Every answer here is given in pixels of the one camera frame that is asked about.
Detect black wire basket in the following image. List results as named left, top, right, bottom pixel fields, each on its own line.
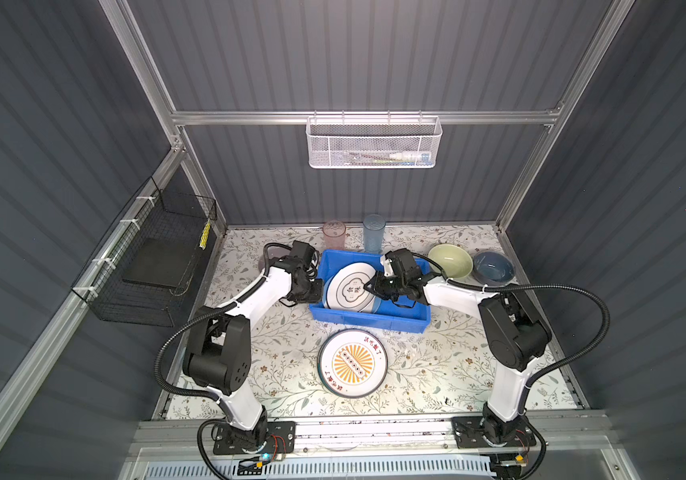
left=72, top=181, right=218, bottom=327

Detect white plate blue rim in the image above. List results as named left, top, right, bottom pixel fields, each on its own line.
left=324, top=262, right=379, bottom=313

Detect white wire mesh basket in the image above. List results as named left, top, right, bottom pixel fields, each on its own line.
left=305, top=113, right=443, bottom=170

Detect white plate orange sunburst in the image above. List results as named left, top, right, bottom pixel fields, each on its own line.
left=317, top=328, right=389, bottom=399

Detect yellow tag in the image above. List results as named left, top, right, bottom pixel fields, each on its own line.
left=198, top=220, right=211, bottom=250

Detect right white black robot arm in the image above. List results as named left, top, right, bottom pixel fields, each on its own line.
left=365, top=249, right=552, bottom=447

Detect blue plastic bin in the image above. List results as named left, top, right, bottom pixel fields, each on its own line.
left=309, top=250, right=431, bottom=333

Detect blue translucent cup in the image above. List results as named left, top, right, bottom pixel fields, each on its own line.
left=363, top=214, right=386, bottom=254

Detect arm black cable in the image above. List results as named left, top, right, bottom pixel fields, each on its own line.
left=153, top=241, right=296, bottom=480
left=411, top=251, right=612, bottom=388

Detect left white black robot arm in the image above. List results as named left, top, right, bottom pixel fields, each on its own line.
left=182, top=241, right=323, bottom=451

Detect black pad in basket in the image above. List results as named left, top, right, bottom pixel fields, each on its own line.
left=122, top=238, right=193, bottom=289

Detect floral table mat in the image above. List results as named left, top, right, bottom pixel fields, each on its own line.
left=165, top=224, right=578, bottom=420

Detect pink ceramic bowl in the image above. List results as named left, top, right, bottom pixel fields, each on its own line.
left=258, top=246, right=287, bottom=274

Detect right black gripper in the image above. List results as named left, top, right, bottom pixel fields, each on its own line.
left=362, top=271, right=406, bottom=301

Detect dark blue ceramic bowl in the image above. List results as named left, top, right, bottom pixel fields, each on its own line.
left=472, top=251, right=516, bottom=286

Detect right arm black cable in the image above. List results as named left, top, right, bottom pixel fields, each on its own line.
left=411, top=251, right=612, bottom=388

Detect pens in mesh basket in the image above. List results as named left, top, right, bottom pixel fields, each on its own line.
left=344, top=151, right=435, bottom=168

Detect pink translucent cup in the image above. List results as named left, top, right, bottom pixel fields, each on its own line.
left=322, top=220, right=347, bottom=250

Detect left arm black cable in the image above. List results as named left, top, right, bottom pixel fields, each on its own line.
left=153, top=241, right=296, bottom=480

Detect green ceramic bowl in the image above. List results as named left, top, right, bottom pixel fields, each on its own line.
left=428, top=244, right=473, bottom=279

